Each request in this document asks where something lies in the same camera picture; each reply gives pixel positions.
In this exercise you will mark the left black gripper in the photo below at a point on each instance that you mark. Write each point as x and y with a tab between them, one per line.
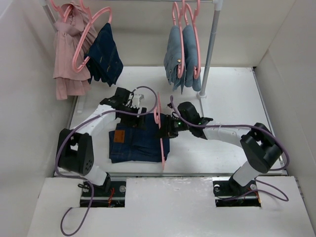
136	122

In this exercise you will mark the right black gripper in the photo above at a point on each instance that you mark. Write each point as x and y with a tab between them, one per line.
167	131

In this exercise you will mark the dark blue denim trousers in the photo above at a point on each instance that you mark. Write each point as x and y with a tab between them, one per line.
135	144

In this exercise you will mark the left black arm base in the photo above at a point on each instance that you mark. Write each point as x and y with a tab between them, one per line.
110	196

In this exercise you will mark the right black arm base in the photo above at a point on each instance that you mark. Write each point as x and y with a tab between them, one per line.
230	194

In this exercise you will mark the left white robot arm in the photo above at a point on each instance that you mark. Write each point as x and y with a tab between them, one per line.
75	146

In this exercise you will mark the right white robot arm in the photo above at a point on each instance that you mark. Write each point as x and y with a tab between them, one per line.
259	146

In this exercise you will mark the pink hanger left jeans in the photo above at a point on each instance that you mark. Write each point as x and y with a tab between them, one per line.
177	14

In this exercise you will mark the pink hanger jeans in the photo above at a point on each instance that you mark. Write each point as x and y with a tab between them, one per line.
190	17
177	14

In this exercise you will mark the pink hanger right jeans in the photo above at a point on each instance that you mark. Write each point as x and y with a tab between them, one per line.
190	17

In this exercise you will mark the pink hanger with skirt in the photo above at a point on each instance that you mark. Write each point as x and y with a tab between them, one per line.
67	12

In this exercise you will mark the light blue jeans left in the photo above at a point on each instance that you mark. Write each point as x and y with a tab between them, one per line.
173	58

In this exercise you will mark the light blue jeans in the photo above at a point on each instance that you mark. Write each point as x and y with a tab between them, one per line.
191	58
173	58

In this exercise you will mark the hanging dark denim shorts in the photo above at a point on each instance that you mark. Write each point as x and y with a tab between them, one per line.
104	63

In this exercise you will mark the light blue jeans right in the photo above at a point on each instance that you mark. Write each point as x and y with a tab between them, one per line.
191	58

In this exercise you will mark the pink pleated skirt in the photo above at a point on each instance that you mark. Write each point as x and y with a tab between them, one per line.
68	82

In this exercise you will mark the metal clothes rack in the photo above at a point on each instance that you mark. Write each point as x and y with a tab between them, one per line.
202	97

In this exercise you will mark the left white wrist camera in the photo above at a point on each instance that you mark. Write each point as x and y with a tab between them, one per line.
136	100

